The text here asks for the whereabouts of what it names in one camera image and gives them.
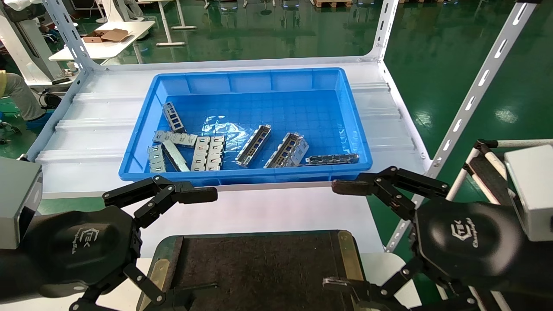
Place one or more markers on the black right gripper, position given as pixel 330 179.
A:
pixel 471 242

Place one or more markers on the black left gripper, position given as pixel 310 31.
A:
pixel 82 246

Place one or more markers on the silver metal channel part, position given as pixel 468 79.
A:
pixel 281 151
pixel 252 146

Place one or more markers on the flat silver metal part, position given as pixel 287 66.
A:
pixel 173 138
pixel 215 153
pixel 156 159
pixel 303 149
pixel 201 153
pixel 176 156

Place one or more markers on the dark long metal part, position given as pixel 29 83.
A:
pixel 332 159

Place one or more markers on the black tray container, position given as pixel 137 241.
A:
pixel 259 272

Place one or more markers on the clear plastic bag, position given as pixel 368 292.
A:
pixel 220 127

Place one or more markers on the blue plastic bin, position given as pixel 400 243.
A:
pixel 302 108

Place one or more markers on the white slotted metal rack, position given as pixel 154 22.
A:
pixel 475 86

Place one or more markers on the white desk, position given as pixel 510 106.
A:
pixel 103 45

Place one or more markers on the brown cardboard box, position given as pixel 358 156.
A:
pixel 108 35

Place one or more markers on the wooden pallet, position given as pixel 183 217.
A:
pixel 332 3

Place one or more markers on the white humanoid robot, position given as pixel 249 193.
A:
pixel 26 47

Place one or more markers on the perforated metal bracket part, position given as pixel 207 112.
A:
pixel 174 116

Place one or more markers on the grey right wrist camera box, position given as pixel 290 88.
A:
pixel 531 190

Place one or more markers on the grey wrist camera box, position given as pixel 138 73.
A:
pixel 17 203
pixel 531 190

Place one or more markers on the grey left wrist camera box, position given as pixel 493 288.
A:
pixel 17 203

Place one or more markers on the white desk leg frame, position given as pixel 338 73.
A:
pixel 168 26

